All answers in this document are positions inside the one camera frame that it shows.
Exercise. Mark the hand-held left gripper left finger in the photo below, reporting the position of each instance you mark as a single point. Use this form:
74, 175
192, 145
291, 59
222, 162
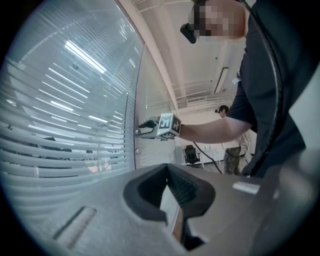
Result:
100, 212

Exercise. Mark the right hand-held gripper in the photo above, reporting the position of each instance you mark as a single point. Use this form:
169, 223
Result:
167, 126

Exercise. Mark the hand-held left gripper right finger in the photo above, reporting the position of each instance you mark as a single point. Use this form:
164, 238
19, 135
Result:
232, 212

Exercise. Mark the sliding glass door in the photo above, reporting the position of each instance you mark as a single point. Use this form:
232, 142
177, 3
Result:
62, 112

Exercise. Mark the person's right forearm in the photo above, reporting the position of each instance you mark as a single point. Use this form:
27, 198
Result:
212, 130

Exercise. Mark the black office chair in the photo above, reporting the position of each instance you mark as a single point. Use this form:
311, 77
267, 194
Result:
192, 155

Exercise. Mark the white ceiling vent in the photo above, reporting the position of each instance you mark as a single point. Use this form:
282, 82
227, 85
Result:
196, 100

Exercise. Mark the long pendant ceiling light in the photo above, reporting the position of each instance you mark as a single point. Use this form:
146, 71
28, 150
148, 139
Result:
221, 80

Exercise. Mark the person's black shirt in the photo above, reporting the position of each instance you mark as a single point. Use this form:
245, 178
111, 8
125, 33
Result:
262, 100

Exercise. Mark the person's head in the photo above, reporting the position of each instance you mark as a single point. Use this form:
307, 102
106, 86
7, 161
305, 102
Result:
225, 15

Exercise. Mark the grey window frame post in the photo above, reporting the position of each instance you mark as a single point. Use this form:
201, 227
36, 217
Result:
133, 110

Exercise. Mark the black head camera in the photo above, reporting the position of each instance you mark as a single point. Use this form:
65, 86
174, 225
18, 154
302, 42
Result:
188, 31

